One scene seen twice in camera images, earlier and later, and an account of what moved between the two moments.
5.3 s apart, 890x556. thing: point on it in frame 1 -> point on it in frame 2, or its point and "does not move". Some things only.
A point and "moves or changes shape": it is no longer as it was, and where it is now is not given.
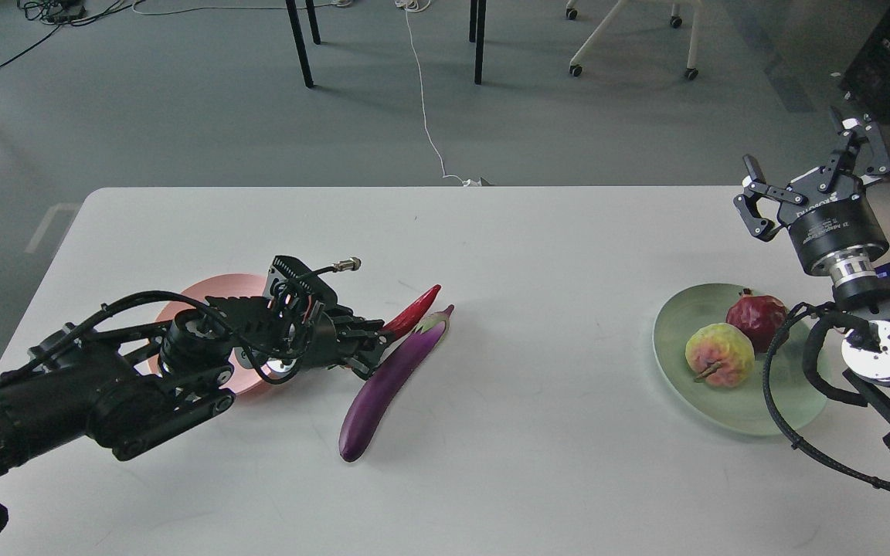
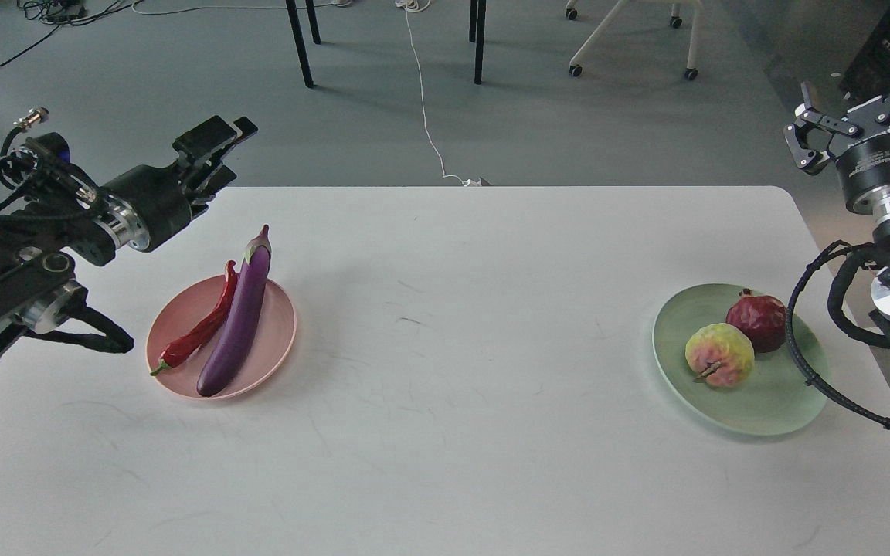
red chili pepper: [409, 319] moves or changes shape
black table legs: [302, 50] does not move
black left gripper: [317, 330] -> [151, 205]
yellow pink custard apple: [722, 354] does not move
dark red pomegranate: [762, 316] does not move
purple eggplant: [368, 403] -> [240, 317]
